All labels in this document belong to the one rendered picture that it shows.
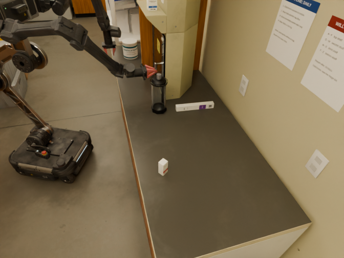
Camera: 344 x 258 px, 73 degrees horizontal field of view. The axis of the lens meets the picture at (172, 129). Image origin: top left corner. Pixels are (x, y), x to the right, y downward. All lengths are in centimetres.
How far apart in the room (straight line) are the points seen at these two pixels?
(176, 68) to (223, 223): 97
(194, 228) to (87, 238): 124
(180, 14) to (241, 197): 102
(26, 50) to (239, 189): 158
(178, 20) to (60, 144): 162
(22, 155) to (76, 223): 81
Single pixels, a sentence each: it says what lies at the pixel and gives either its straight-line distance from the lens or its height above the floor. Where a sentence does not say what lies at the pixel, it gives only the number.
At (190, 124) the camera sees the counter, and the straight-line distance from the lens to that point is 149.
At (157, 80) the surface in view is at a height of 118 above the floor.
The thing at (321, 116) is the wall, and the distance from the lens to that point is 111.
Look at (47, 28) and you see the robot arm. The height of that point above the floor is 150.
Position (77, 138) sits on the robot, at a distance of 250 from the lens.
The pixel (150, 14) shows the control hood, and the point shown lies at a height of 151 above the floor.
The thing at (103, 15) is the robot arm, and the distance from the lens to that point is 179.
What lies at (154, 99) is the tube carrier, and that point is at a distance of 149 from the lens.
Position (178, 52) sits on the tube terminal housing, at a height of 128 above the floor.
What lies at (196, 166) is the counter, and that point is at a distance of 126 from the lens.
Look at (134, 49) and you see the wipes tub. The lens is 220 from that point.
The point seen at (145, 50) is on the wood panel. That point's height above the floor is 115.
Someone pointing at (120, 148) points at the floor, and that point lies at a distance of 264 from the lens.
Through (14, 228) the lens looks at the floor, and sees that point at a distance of 241.
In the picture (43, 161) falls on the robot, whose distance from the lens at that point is 241.
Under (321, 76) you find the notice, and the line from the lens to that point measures 109.
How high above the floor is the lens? 191
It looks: 42 degrees down
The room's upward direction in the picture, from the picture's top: 3 degrees clockwise
